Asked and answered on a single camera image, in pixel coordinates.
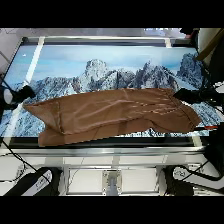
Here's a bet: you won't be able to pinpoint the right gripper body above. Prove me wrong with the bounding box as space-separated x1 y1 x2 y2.
172 88 203 104

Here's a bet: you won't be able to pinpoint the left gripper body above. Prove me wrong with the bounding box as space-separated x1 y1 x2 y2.
13 84 36 103

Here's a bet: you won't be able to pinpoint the black cable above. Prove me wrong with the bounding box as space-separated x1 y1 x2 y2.
179 159 224 183
0 136 36 171

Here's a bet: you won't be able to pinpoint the brown pants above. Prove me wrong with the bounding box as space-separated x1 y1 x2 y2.
22 87 203 148

